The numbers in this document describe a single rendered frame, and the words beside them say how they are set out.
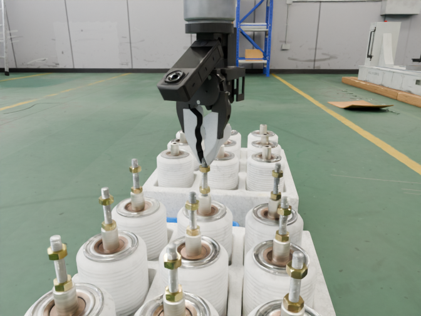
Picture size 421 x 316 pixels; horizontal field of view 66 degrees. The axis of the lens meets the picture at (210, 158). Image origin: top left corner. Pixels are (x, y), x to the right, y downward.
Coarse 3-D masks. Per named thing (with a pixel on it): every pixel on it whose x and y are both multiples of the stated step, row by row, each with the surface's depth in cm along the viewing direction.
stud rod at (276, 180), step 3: (276, 162) 52; (276, 165) 52; (279, 165) 52; (276, 168) 52; (279, 168) 52; (276, 171) 52; (279, 171) 52; (276, 180) 52; (279, 180) 53; (276, 183) 53; (279, 183) 53; (276, 186) 53; (273, 189) 53; (276, 189) 53; (273, 192) 54; (276, 192) 53
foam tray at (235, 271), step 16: (176, 224) 66; (240, 240) 60; (304, 240) 60; (240, 256) 56; (240, 272) 52; (320, 272) 52; (240, 288) 48; (320, 288) 48; (240, 304) 45; (320, 304) 45
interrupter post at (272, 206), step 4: (272, 200) 53; (276, 200) 53; (280, 200) 53; (268, 204) 54; (272, 204) 53; (276, 204) 53; (268, 208) 54; (272, 208) 53; (276, 208) 53; (268, 212) 54; (272, 212) 54; (276, 212) 53; (272, 216) 54; (276, 216) 54
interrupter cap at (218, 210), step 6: (216, 204) 58; (222, 204) 58; (186, 210) 56; (198, 210) 56; (216, 210) 56; (222, 210) 56; (186, 216) 54; (198, 216) 54; (204, 216) 54; (210, 216) 54; (216, 216) 54; (222, 216) 54; (204, 222) 53
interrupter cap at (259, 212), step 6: (264, 204) 58; (252, 210) 56; (258, 210) 56; (264, 210) 56; (294, 210) 56; (252, 216) 54; (258, 216) 54; (264, 216) 54; (288, 216) 54; (294, 216) 54; (264, 222) 52; (270, 222) 52; (276, 222) 52; (288, 222) 52; (294, 222) 52
